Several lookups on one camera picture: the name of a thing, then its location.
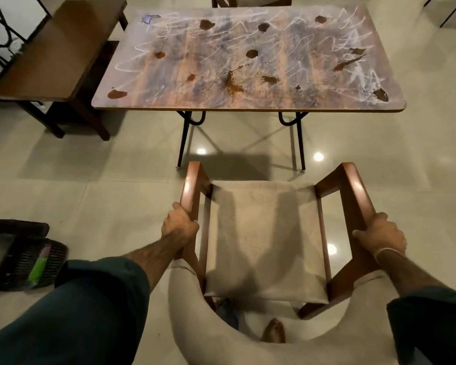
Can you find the person's right hand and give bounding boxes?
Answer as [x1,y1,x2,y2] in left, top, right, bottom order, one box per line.
[352,213,408,258]

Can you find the person's left hand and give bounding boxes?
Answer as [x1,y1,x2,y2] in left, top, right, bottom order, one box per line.
[161,202,200,250]

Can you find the wooden armchair with beige cushion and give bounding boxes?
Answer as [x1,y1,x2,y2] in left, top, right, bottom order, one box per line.
[168,161,415,365]

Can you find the person's left forearm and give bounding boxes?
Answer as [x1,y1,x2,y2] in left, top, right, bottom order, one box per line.
[123,229,188,294]

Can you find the person's right forearm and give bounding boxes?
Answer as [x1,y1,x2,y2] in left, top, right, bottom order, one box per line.
[375,249,448,298]

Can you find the white thread wristband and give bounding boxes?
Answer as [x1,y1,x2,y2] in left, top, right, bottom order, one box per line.
[373,246,406,263]

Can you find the dark green right sleeve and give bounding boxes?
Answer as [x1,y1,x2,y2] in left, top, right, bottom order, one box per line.
[387,286,456,365]

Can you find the dark green sleeve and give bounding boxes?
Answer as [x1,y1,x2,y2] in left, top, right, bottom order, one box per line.
[0,258,151,365]
[387,286,456,365]

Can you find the person's bare foot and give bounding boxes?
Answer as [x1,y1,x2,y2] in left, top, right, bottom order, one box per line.
[260,318,287,343]

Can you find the dark green left sleeve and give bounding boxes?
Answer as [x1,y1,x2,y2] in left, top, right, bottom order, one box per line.
[0,258,151,365]

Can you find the green plastic bottle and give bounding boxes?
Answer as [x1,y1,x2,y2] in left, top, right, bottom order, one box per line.
[27,246,51,288]

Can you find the folding table with stained top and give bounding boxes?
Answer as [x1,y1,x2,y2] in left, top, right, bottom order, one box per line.
[91,4,407,172]

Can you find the black woven basket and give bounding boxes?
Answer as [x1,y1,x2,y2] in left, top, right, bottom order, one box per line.
[0,238,69,291]

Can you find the dark wooden side table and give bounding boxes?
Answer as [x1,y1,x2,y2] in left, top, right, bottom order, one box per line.
[0,0,129,142]

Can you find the black metal stand legs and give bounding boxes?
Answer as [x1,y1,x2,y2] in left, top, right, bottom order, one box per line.
[424,0,456,28]

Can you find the black metal rack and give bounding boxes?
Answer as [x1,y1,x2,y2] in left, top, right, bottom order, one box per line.
[0,0,52,69]

